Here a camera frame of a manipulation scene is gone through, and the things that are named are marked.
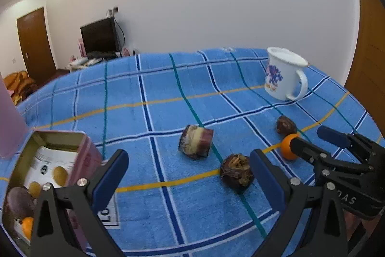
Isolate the orange mandarin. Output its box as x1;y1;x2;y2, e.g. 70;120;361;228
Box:
280;133;299;160

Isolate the orange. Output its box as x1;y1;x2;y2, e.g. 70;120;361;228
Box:
21;217;34;240

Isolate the whole purple mangosteen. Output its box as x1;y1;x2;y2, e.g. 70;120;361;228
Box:
5;186;37;220

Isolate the dark rough mangosteen shell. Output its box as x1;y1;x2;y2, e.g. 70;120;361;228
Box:
219;154;255;194

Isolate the cut mangosteen slice piece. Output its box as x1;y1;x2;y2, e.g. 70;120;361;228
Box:
178;125;214;159

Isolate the right hand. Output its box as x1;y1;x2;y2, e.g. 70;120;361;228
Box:
344;211;380;243

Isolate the yellow fruit in tin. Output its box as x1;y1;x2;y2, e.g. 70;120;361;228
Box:
28;181;41;199

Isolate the white paper in tin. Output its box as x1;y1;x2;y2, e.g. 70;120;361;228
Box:
24;146;78;188

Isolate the wooden wardrobe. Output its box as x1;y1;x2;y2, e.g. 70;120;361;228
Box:
345;0;385;132

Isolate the pink metal tin box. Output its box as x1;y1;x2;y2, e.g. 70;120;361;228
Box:
1;131;103;256

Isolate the white printed mug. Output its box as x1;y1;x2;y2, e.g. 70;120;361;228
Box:
264;47;309;101

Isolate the lilac cylindrical kettle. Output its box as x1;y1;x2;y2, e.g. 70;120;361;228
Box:
0;78;28;158

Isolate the blue plaid tablecloth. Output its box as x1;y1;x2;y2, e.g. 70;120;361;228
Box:
17;48;384;256

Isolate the orange leather sofa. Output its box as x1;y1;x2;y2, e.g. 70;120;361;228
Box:
3;70;39;106

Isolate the low white tv table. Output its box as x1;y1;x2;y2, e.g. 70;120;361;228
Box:
66;53;124;71

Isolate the brown wooden door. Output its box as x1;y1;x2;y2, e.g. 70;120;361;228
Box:
16;7;57;86

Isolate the black television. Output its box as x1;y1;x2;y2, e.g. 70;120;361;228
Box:
80;18;119;54

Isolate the wall power socket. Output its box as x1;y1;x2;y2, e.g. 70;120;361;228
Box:
106;7;119;18

